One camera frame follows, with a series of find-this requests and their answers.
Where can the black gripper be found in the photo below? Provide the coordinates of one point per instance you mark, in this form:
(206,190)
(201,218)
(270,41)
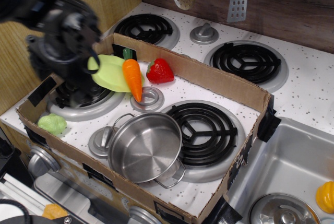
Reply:
(80,90)

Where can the orange toy carrot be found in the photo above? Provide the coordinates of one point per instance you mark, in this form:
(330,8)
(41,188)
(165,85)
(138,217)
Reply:
(132,74)

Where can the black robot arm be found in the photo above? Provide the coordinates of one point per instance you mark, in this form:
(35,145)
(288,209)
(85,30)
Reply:
(70,30)

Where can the light green toy plate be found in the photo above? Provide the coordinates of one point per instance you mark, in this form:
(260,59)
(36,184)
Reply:
(108,73)

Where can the front left black burner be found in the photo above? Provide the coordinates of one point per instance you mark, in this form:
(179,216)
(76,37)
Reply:
(60,102)

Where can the green toy lettuce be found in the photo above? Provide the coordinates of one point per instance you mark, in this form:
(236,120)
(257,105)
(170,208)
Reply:
(52,123)

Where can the grey front stove knob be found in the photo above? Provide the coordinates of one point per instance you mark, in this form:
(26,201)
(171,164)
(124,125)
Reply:
(99,142)

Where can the grey stove knob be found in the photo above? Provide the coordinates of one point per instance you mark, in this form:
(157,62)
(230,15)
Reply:
(99,142)
(152,99)
(204,34)

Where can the grey centre stove knob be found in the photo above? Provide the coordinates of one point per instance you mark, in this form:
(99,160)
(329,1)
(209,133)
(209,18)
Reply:
(152,99)

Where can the red toy strawberry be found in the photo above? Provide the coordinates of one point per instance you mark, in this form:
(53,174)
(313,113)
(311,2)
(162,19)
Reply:
(159,72)

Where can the grey oven front knob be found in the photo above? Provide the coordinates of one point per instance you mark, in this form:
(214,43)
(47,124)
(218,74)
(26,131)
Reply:
(41,162)

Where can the grey oven knob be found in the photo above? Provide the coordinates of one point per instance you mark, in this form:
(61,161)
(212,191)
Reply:
(41,162)
(138,215)

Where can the stainless steel pot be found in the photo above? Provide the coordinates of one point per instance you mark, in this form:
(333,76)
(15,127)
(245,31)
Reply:
(147,148)

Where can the back left black burner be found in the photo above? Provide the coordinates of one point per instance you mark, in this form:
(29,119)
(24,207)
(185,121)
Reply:
(150,28)

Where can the orange toy food piece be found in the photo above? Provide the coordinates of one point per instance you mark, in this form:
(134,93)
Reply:
(54,211)

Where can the grey back stove knob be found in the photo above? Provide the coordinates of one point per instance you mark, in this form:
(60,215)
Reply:
(204,34)

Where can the grey lower oven knob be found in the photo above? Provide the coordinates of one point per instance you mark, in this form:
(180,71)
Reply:
(138,215)

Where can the front right black burner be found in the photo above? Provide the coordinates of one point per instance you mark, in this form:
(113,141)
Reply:
(211,137)

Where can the brown cardboard fence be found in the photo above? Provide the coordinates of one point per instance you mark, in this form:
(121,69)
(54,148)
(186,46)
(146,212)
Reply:
(185,202)

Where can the hanging metal slotted spatula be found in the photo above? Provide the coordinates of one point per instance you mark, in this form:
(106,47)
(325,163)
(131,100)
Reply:
(237,11)

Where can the grey toy sink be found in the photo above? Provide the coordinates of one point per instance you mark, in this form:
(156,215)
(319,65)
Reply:
(296,160)

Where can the silver pot lid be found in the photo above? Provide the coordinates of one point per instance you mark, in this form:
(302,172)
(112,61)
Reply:
(281,208)

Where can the yellow toy pepper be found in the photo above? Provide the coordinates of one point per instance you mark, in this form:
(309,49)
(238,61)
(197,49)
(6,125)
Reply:
(324,197)

